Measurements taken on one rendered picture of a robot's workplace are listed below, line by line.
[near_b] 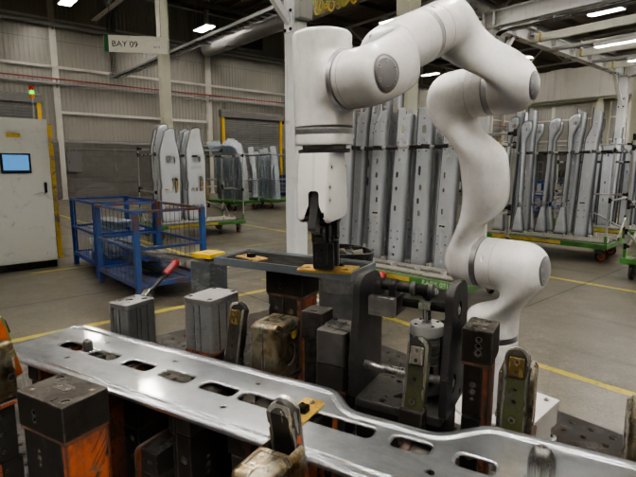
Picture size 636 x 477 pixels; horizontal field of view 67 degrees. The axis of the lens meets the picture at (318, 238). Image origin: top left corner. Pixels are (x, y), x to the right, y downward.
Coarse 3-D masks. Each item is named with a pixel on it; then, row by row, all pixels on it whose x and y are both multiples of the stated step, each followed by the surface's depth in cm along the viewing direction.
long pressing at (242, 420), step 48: (48, 336) 108; (96, 336) 108; (144, 384) 84; (192, 384) 84; (240, 384) 84; (288, 384) 84; (240, 432) 70; (336, 432) 69; (384, 432) 69; (432, 432) 69; (480, 432) 69
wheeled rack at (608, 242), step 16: (608, 144) 744; (624, 144) 729; (560, 192) 799; (608, 208) 672; (608, 224) 675; (624, 224) 739; (528, 240) 755; (544, 240) 737; (560, 240) 720; (576, 240) 712; (592, 240) 698; (608, 240) 688
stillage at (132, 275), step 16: (96, 208) 555; (112, 208) 514; (160, 208) 608; (176, 208) 502; (192, 208) 514; (96, 224) 558; (160, 224) 610; (96, 240) 563; (112, 240) 529; (160, 240) 613; (192, 240) 546; (128, 256) 496; (160, 256) 511; (176, 256) 556; (192, 256) 547; (112, 272) 541; (128, 272) 556; (144, 272) 534; (160, 272) 518; (176, 272) 552; (144, 288) 487
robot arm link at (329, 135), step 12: (300, 132) 66; (312, 132) 65; (324, 132) 64; (336, 132) 65; (348, 132) 66; (300, 144) 66; (312, 144) 65; (324, 144) 65; (336, 144) 65; (348, 144) 67
